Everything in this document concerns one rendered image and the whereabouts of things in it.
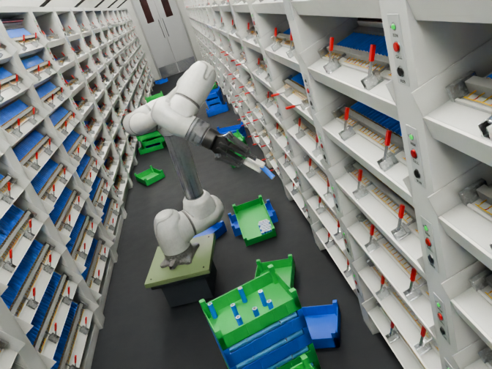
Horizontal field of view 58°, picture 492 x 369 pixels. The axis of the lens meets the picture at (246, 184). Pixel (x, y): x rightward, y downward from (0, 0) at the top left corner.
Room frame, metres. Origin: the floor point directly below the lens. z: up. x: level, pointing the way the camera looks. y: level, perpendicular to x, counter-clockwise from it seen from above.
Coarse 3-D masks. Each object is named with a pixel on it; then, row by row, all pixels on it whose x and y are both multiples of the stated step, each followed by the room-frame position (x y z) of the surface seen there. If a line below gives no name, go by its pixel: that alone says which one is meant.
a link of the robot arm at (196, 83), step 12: (192, 72) 1.64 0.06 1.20; (204, 72) 1.63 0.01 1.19; (180, 84) 1.63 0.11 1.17; (192, 84) 1.61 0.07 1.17; (204, 84) 1.62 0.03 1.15; (168, 96) 1.80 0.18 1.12; (192, 96) 1.59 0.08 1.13; (204, 96) 1.62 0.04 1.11; (132, 120) 1.99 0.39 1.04; (144, 120) 1.88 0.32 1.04; (144, 132) 1.95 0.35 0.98
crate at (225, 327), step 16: (272, 272) 1.39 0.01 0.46; (256, 288) 1.39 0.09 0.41; (272, 288) 1.37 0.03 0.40; (288, 288) 1.29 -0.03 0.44; (224, 304) 1.36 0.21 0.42; (240, 304) 1.35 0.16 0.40; (256, 304) 1.32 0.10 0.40; (288, 304) 1.21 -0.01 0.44; (208, 320) 1.25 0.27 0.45; (224, 320) 1.29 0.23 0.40; (256, 320) 1.18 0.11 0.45; (272, 320) 1.20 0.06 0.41; (224, 336) 1.15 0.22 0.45; (240, 336) 1.17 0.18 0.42
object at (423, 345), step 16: (368, 272) 1.37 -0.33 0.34; (384, 288) 1.23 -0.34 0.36; (384, 304) 1.19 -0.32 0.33; (400, 304) 1.15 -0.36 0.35; (400, 320) 1.10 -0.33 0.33; (416, 320) 1.06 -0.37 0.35; (416, 336) 1.01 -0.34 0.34; (416, 352) 0.96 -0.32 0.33; (432, 352) 0.94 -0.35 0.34; (432, 368) 0.89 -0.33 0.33
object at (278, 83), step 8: (288, 72) 2.11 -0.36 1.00; (296, 72) 2.11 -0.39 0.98; (280, 80) 2.10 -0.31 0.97; (280, 88) 2.10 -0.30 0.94; (280, 96) 2.03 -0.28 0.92; (296, 96) 1.85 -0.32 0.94; (288, 104) 1.92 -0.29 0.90; (296, 104) 1.76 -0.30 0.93; (304, 112) 1.63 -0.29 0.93; (312, 120) 1.53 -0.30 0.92
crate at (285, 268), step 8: (288, 256) 2.03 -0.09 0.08; (264, 264) 2.09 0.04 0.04; (272, 264) 2.08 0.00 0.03; (280, 264) 2.07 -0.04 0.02; (288, 264) 2.05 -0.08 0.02; (256, 272) 2.02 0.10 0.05; (264, 272) 2.07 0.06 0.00; (280, 272) 2.02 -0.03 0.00; (288, 272) 2.00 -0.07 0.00; (288, 280) 1.93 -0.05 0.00
